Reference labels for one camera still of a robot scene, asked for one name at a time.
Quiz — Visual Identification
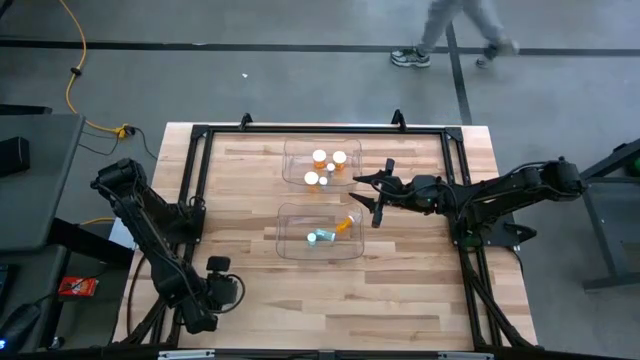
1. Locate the black aluminium table frame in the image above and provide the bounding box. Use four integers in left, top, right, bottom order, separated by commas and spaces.
110, 108, 540, 351

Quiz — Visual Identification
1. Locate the red cardboard packet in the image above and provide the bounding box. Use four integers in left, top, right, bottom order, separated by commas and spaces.
57, 275, 100, 298

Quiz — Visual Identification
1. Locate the person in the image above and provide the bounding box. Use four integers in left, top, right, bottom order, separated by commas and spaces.
389, 0, 521, 70

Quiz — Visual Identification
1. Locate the yellow extension cord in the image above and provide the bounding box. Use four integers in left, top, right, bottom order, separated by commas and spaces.
58, 0, 132, 139

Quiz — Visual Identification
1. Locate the slim orange pill bottle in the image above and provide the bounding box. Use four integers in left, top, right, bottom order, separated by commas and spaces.
334, 214, 356, 235

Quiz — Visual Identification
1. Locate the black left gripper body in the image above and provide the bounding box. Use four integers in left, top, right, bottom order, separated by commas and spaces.
151, 251, 200, 307

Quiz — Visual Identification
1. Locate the black handheld device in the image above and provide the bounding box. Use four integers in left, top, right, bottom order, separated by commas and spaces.
0, 301, 42, 354

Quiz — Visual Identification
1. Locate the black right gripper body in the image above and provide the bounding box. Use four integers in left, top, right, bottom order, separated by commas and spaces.
378, 172, 447, 214

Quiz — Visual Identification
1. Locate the grey side table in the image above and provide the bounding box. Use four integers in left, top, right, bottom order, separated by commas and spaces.
0, 112, 87, 252

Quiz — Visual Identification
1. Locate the black speaker box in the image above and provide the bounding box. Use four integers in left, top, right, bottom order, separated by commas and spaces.
0, 135, 32, 178

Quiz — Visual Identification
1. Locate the black power cable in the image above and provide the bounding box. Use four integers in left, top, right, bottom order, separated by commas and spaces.
78, 125, 160, 162

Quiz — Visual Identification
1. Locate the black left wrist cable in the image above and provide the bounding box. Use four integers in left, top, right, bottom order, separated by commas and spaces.
219, 273, 247, 315

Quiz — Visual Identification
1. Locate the black metal stand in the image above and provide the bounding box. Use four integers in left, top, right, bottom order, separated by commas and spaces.
551, 137, 640, 291

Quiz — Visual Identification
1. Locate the white paper sheet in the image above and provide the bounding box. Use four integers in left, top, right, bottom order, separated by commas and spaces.
108, 217, 140, 250

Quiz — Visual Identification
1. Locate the silver metal bracket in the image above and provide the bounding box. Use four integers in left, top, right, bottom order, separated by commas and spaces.
437, 350, 495, 360
157, 349, 217, 360

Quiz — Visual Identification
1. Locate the clear plastic bin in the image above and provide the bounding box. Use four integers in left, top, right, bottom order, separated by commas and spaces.
281, 138, 364, 193
275, 201, 366, 262

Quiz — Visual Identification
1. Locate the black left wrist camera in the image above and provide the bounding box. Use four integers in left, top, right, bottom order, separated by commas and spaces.
205, 255, 240, 311

